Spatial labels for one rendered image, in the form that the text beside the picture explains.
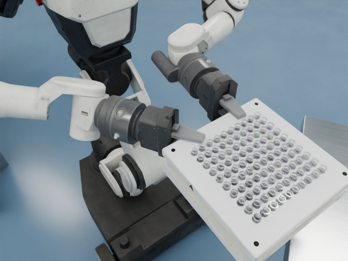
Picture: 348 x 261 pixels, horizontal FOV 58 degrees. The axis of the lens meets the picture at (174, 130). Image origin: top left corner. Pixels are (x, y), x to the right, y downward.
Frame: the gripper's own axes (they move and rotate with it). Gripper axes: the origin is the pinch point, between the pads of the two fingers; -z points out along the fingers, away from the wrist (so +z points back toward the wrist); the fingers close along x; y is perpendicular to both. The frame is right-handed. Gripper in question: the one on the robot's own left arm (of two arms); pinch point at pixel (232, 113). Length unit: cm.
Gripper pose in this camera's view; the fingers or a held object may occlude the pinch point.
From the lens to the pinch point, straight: 66.9
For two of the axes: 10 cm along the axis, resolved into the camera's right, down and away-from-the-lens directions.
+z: -4.6, -6.5, 6.1
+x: 0.2, 6.8, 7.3
